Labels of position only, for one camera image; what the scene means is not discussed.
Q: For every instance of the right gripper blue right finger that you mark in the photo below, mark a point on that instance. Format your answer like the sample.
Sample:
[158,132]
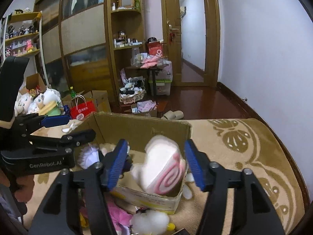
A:
[253,212]

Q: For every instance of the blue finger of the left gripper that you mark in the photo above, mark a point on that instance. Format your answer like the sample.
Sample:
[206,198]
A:
[50,144]
[32,122]

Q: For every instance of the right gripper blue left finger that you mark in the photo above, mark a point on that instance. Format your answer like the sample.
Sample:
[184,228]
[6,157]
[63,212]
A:
[58,212]

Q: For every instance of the pink bear plush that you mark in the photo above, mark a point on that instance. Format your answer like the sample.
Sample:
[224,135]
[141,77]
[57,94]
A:
[120,218]

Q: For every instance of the white fluffy duck plush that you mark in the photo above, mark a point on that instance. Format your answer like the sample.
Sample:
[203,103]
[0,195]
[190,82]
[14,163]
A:
[147,221]

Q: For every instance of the pink swirl plush cushion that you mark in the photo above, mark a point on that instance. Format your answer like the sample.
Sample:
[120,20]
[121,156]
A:
[163,166]

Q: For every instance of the purple haired plush doll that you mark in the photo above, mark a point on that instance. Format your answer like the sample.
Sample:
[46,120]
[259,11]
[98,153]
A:
[93,153]

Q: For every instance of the black Face tissue pack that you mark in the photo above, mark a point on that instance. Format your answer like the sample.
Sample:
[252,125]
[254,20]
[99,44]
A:
[181,232]

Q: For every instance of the person left hand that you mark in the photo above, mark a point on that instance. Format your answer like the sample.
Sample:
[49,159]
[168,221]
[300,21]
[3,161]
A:
[26,186]

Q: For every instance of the pile of white plush toys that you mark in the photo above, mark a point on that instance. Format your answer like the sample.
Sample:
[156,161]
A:
[47,103]

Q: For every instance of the red paper shopping bag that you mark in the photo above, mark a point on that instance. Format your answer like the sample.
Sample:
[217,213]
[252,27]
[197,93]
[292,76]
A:
[81,107]

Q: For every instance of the green bottle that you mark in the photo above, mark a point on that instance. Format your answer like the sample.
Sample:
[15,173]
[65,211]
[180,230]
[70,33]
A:
[72,93]

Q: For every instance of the open cardboard box left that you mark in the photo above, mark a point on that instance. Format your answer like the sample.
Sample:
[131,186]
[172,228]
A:
[33,81]

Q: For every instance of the open cardboard box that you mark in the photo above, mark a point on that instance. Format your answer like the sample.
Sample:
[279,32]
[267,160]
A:
[137,130]
[33,81]

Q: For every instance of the cardboard box on floor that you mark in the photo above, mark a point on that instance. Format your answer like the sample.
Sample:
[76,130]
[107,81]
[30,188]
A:
[98,97]

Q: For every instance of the basket with zebra plush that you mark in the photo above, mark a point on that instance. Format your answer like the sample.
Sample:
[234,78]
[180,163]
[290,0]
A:
[133,90]

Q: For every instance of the small box with pink cloth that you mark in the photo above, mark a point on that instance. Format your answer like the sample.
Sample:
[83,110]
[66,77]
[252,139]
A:
[146,108]

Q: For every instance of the yellow toy shelf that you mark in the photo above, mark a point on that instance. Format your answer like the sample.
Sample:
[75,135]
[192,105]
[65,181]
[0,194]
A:
[21,34]

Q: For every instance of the beige slipper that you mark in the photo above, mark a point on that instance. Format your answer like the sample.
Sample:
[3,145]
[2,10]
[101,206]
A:
[173,115]

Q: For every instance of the small black side table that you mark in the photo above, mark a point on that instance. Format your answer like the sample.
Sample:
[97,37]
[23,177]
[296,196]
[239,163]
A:
[151,73]

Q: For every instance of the clear plastic storage bin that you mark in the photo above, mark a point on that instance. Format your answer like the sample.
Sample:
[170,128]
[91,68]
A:
[163,87]

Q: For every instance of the wooden wardrobe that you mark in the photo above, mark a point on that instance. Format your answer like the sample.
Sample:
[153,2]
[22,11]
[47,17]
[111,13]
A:
[75,46]

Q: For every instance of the pink packets on table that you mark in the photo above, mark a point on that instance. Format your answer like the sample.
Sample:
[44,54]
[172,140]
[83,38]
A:
[150,62]

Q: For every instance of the red bag on table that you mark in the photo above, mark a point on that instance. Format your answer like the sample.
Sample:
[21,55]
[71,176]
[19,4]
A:
[155,48]

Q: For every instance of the wooden corner shelf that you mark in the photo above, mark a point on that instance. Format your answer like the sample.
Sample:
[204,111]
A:
[125,30]

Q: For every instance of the wooden door with mirror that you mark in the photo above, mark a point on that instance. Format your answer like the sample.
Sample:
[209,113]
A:
[191,31]

